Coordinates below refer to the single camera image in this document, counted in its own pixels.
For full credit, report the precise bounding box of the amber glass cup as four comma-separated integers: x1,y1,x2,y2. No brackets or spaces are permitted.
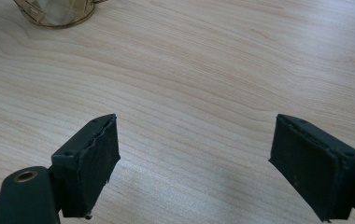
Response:
12,0,108,30

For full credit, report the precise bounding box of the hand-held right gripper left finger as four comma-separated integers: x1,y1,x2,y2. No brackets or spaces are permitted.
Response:
50,113,121,220

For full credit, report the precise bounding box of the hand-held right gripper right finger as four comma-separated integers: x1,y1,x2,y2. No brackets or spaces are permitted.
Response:
267,113,355,223

